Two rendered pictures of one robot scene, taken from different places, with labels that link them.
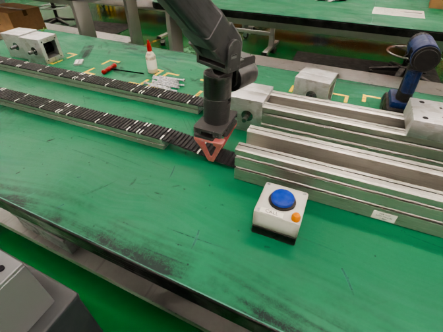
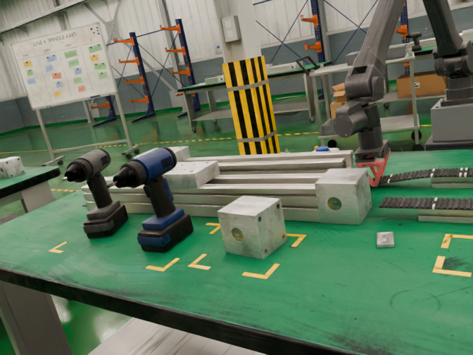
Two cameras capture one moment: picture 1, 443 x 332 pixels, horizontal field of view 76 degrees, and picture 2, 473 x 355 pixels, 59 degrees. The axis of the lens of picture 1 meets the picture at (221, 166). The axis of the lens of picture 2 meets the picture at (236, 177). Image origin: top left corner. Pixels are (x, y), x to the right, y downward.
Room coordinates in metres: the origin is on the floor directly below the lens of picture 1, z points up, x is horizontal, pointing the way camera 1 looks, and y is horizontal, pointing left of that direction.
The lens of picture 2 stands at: (1.61, -0.13, 1.17)
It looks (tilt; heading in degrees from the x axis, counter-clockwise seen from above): 16 degrees down; 191
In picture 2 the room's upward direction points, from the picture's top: 12 degrees counter-clockwise
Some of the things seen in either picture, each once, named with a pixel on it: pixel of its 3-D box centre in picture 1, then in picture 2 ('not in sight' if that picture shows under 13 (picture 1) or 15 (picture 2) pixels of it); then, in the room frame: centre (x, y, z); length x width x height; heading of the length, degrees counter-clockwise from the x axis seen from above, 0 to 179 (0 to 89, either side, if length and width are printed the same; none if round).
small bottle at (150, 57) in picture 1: (150, 56); not in sight; (1.06, 0.26, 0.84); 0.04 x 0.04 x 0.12
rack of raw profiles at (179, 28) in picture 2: not in sight; (133, 77); (-9.05, -4.39, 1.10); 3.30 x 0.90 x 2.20; 65
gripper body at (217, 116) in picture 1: (216, 110); (370, 139); (0.54, 0.01, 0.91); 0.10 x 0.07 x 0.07; 158
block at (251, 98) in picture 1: (249, 109); (345, 193); (0.69, -0.08, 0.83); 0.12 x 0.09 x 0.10; 157
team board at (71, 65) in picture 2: not in sight; (74, 100); (-4.36, -3.50, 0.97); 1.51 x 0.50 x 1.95; 85
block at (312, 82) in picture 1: (312, 91); (255, 223); (0.79, -0.27, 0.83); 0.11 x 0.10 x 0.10; 149
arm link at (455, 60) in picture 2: not in sight; (457, 65); (0.17, 0.34, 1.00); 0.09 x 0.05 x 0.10; 138
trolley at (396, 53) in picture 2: not in sight; (361, 101); (-2.61, 0.38, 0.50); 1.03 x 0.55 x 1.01; 77
